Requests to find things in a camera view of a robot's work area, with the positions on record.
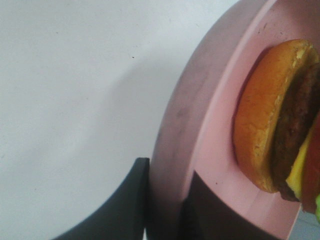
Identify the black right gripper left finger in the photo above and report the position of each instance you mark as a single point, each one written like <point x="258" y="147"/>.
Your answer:
<point x="122" y="216"/>

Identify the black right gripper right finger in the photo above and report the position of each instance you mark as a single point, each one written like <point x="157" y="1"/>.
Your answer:
<point x="204" y="216"/>

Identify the pink plate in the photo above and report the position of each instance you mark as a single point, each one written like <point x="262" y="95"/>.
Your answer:
<point x="195" y="135"/>

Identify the burger with lettuce and cheese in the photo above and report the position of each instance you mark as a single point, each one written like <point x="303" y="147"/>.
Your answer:
<point x="276" y="130"/>

